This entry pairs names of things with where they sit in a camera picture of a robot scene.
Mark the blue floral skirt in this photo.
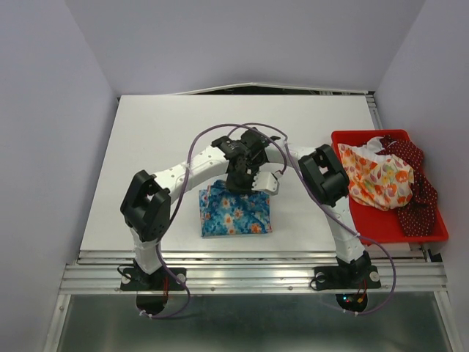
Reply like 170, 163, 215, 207
199, 180, 273, 238

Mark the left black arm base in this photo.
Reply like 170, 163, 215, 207
117, 265, 185, 292

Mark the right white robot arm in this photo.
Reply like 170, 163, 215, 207
240, 128, 371, 290

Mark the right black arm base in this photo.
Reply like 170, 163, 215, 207
309, 265, 381, 291

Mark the red plastic bin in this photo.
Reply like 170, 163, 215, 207
331, 130, 448, 243

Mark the orange floral cream skirt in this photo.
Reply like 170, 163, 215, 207
338, 137, 414, 211

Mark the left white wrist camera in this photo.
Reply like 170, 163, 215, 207
251, 172, 279, 196

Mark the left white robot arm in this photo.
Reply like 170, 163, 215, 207
120, 131, 268, 289

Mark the red polka dot skirt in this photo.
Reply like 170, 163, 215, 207
379, 135, 437, 238

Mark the aluminium frame rail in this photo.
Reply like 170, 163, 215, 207
59, 251, 448, 296

